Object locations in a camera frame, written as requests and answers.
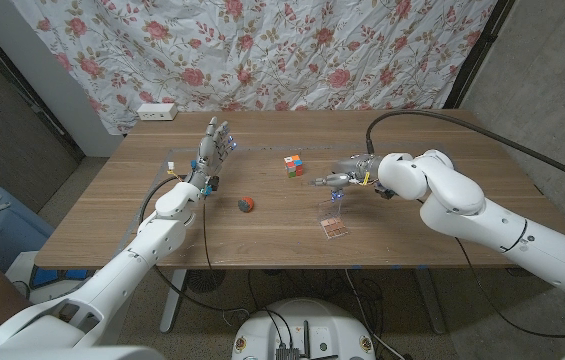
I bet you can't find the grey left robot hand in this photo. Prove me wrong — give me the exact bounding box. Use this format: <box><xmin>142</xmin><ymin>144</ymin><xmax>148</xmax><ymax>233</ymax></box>
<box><xmin>185</xmin><ymin>116</ymin><xmax>238</xmax><ymax>197</ymax></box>

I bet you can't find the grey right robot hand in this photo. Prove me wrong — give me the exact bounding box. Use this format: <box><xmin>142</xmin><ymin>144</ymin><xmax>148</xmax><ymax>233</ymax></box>
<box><xmin>310</xmin><ymin>153</ymin><xmax>383</xmax><ymax>202</ymax></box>

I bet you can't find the clear eyeshadow palette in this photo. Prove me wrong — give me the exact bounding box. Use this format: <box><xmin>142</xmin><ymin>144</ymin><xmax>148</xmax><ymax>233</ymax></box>
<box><xmin>317</xmin><ymin>197</ymin><xmax>349</xmax><ymax>240</ymax></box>

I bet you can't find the multicoloured Rubik's cube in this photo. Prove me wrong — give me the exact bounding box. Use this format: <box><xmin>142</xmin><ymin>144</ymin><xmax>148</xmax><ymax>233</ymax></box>
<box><xmin>283</xmin><ymin>154</ymin><xmax>305</xmax><ymax>179</ymax></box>

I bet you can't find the white power strip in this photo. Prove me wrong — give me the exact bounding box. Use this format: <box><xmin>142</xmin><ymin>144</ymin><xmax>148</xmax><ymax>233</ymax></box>
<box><xmin>136</xmin><ymin>102</ymin><xmax>179</xmax><ymax>122</ymax></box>

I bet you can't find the floral backdrop cloth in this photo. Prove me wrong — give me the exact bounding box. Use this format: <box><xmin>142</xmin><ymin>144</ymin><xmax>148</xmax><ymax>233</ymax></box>
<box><xmin>11</xmin><ymin>0</ymin><xmax>498</xmax><ymax>135</ymax></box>

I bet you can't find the black round floor object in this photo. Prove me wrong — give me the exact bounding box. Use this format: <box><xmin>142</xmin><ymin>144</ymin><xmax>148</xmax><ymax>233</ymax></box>
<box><xmin>185</xmin><ymin>269</ymin><xmax>227</xmax><ymax>294</ymax></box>

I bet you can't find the white table leg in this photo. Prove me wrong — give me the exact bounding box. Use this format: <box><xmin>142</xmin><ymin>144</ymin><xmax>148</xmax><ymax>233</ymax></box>
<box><xmin>159</xmin><ymin>269</ymin><xmax>188</xmax><ymax>335</ymax></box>

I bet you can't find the grey table leg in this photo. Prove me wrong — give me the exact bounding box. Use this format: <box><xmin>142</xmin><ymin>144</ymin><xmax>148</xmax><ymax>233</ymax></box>
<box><xmin>414</xmin><ymin>269</ymin><xmax>447</xmax><ymax>335</ymax></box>

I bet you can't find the white robot torso base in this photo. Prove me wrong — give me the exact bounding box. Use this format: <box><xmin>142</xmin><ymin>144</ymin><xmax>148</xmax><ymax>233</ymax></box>
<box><xmin>231</xmin><ymin>298</ymin><xmax>377</xmax><ymax>360</ymax></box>

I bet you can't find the black backdrop stand pole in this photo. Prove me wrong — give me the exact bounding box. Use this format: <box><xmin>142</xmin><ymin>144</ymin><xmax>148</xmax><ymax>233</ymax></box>
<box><xmin>444</xmin><ymin>0</ymin><xmax>516</xmax><ymax>110</ymax></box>

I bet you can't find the blue plastic bin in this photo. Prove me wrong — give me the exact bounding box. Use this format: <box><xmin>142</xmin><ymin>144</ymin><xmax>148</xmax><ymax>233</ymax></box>
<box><xmin>0</xmin><ymin>183</ymin><xmax>56</xmax><ymax>274</ymax></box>

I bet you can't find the white floor box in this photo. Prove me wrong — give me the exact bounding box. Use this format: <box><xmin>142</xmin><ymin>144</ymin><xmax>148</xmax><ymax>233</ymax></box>
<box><xmin>5</xmin><ymin>249</ymin><xmax>88</xmax><ymax>306</ymax></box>

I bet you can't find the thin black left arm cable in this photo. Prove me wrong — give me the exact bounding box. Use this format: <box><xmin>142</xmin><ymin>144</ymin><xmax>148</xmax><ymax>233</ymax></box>
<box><xmin>201</xmin><ymin>198</ymin><xmax>226</xmax><ymax>321</ymax></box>

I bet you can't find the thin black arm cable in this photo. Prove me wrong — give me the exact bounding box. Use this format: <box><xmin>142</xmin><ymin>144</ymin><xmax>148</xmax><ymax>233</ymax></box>
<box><xmin>201</xmin><ymin>198</ymin><xmax>226</xmax><ymax>321</ymax></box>
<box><xmin>454</xmin><ymin>237</ymin><xmax>565</xmax><ymax>340</ymax></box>

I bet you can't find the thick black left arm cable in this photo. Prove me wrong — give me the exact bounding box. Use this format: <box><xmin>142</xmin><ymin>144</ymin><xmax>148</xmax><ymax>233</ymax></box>
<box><xmin>139</xmin><ymin>173</ymin><xmax>253</xmax><ymax>321</ymax></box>

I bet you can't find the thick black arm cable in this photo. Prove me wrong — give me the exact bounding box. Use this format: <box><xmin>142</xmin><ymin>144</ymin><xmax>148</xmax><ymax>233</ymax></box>
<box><xmin>365</xmin><ymin>109</ymin><xmax>565</xmax><ymax>191</ymax></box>
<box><xmin>139</xmin><ymin>173</ymin><xmax>253</xmax><ymax>321</ymax></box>

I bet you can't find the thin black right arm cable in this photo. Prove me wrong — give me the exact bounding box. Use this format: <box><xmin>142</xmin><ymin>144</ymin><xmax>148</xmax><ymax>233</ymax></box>
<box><xmin>454</xmin><ymin>237</ymin><xmax>565</xmax><ymax>340</ymax></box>

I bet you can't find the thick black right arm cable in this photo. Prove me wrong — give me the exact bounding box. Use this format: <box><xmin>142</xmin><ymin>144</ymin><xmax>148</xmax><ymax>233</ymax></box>
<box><xmin>365</xmin><ymin>109</ymin><xmax>565</xmax><ymax>191</ymax></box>

